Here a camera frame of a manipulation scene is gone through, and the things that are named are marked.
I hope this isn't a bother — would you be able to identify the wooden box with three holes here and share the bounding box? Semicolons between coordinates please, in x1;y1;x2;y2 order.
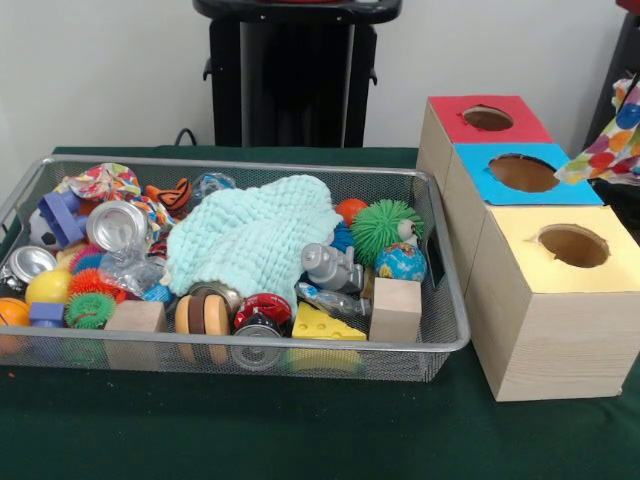
417;95;640;403

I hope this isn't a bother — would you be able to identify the dark green side table cloth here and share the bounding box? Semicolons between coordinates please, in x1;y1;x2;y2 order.
600;180;640;241

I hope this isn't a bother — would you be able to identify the red ball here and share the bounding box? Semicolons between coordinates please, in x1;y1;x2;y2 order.
336;198;369;227

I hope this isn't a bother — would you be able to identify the mint green muslin cloth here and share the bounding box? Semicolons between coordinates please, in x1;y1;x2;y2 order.
163;175;343;303

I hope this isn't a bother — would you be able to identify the blue globe ball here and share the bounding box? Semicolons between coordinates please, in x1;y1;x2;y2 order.
374;243;428;284

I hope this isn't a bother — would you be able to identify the green spiky ball with eyes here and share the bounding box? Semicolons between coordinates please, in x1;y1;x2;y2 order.
351;199;425;268

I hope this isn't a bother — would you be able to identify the plain wooden block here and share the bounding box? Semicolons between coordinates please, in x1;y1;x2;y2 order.
369;278;424;344

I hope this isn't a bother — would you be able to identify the dark green tablecloth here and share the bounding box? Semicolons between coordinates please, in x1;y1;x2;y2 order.
0;146;640;480

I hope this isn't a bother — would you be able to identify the blue spiky ball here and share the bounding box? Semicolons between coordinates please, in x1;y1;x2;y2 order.
332;226;355;253

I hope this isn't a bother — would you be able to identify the yellow cheese wedge toy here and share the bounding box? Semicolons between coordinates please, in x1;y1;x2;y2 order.
291;303;368;343

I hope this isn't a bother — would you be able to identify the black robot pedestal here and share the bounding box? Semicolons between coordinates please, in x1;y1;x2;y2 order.
193;0;406;149

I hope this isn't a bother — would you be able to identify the clear mesh bin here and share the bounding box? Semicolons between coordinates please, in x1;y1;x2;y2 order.
0;153;472;384

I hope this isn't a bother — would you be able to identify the colourful polka dot cloth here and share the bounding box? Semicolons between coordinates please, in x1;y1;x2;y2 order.
555;75;640;187

